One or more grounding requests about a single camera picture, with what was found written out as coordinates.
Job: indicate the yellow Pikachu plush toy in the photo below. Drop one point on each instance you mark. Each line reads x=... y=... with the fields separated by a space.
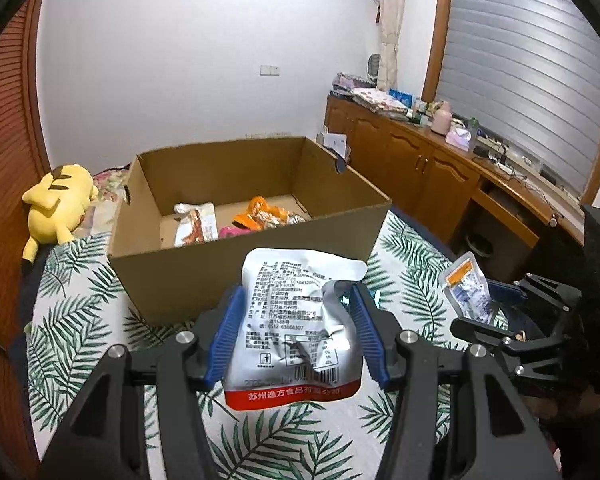
x=57 y=206

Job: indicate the beige curtain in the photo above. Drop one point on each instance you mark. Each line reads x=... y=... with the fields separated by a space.
x=391 y=17

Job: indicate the white orange snack pouch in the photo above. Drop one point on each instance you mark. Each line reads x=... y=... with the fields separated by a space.
x=466 y=288

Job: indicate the folded floral cloth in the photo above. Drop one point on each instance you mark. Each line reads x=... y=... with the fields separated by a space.
x=379 y=102

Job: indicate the orange snack bag in box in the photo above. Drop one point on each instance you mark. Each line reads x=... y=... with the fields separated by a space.
x=261 y=215

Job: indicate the white small fan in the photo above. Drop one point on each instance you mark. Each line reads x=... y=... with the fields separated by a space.
x=372 y=67

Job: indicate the floral bedsheet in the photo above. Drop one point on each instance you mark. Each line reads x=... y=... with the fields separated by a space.
x=99 y=216

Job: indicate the white snack bag in box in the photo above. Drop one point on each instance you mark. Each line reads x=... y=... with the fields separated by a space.
x=196 y=224

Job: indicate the brown cardboard box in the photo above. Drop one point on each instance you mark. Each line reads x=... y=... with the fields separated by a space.
x=342 y=214

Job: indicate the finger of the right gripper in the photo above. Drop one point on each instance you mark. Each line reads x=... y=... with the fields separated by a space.
x=536 y=288
x=485 y=340

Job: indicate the pink kettle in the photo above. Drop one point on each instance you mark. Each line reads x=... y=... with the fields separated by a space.
x=442 y=118

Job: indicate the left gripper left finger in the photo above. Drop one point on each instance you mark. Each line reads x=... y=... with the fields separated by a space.
x=102 y=435

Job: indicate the white power strip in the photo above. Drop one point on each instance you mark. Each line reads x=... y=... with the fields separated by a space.
x=503 y=168

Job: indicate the wooden sideboard cabinet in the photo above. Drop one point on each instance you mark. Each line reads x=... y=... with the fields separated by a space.
x=466 y=201

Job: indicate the blue box on cabinet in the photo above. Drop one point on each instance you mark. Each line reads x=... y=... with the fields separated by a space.
x=405 y=98

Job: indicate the white wall switch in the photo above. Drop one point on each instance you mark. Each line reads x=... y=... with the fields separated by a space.
x=269 y=71

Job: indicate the white red snack pouch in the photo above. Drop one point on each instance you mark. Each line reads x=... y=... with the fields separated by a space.
x=297 y=341

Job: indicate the pink tissue box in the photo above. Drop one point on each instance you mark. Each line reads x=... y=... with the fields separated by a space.
x=459 y=138

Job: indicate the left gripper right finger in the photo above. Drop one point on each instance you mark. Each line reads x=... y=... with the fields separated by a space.
x=458 y=415

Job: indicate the wooden louvered door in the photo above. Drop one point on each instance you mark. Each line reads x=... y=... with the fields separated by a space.
x=23 y=157

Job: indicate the blue foil snack packet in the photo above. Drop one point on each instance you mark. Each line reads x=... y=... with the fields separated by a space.
x=375 y=294

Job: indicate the grey window blind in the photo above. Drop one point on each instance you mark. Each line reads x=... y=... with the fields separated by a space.
x=528 y=71

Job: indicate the white papers beside cabinet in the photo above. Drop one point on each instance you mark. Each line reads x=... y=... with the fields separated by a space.
x=336 y=142

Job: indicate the palm leaf tablecloth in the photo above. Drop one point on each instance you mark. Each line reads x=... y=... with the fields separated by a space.
x=81 y=309

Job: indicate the pink snack packet in box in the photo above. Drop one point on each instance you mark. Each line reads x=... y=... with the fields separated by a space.
x=232 y=231

